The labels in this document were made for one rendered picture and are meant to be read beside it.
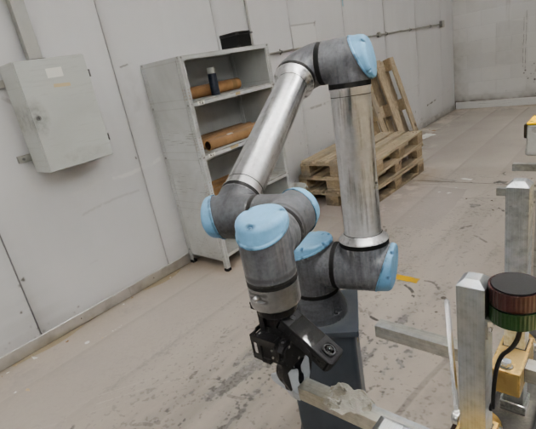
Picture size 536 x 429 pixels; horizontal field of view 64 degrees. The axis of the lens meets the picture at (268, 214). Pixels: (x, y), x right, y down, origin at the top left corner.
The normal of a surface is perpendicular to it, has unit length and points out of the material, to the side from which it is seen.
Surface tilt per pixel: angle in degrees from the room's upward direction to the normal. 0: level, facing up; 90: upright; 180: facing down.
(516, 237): 90
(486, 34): 90
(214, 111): 90
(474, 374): 90
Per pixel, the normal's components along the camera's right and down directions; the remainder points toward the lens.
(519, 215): -0.63, 0.36
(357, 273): -0.43, 0.31
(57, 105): 0.75, 0.10
